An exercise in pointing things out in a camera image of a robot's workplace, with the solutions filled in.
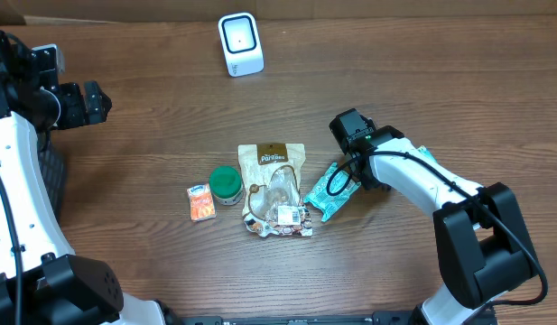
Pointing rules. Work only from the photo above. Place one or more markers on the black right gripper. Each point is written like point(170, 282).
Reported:
point(373, 183)

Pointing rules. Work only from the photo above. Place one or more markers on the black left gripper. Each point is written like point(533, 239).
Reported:
point(79, 115)

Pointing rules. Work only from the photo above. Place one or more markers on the teal wet wipes pack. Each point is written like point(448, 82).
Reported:
point(328, 205)

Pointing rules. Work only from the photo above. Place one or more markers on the green Kleenex tissue pack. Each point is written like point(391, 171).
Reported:
point(426, 152)

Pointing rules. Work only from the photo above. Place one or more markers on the brown Pantree snack pouch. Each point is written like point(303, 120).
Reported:
point(272, 175)

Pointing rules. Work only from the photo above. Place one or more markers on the green lid jar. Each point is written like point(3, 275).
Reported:
point(226, 185)

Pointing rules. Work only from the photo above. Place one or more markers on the orange Kleenex tissue pack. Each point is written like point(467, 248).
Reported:
point(201, 203)

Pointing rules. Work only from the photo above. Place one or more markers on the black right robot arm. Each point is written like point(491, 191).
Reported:
point(483, 245)

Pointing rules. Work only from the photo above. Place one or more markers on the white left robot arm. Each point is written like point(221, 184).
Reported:
point(42, 279)

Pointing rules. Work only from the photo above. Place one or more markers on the white barcode scanner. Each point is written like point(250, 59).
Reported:
point(241, 45)

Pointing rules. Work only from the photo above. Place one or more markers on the grey plastic mesh basket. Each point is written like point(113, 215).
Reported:
point(54, 173)

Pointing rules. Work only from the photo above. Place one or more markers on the brown cardboard backdrop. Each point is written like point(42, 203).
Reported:
point(148, 11)

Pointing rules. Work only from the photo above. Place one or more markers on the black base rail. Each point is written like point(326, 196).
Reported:
point(305, 319)

